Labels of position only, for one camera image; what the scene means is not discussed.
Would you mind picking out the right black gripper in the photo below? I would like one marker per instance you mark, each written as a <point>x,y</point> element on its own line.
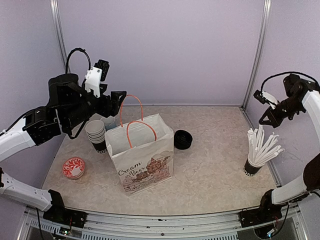
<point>271,122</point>

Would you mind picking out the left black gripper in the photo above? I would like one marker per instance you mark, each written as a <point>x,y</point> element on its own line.
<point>111,106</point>

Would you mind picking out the white paper takeout bag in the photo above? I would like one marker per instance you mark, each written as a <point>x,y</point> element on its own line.
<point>142,152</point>

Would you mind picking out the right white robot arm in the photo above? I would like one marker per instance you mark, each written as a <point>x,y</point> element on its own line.
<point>300,113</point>

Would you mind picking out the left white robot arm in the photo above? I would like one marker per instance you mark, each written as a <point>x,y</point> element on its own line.
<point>13,141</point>

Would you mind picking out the light blue ceramic mug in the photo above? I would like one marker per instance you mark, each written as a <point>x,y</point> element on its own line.
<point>109,122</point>

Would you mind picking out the bundle of white wrapped straws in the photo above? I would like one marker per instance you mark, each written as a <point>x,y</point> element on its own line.
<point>262,149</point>

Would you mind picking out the black cup holding straws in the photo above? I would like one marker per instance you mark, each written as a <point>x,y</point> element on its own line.
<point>250,169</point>

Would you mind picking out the stack of black cup lids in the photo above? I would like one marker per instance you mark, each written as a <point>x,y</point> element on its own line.
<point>182,139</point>

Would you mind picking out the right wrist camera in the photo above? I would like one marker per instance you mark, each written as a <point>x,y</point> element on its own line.
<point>265,98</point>

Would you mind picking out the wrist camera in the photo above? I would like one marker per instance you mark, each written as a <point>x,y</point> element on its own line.
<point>265,98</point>
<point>94,78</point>

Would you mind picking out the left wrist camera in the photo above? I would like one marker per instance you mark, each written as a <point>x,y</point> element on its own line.
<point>94,78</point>

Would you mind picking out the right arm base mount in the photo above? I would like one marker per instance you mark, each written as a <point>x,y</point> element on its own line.
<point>257,216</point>

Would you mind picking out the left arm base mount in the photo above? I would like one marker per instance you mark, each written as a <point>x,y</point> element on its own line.
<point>65,216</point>

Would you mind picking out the aluminium front frame rail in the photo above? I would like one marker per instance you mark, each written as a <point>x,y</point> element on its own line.
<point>224,225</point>

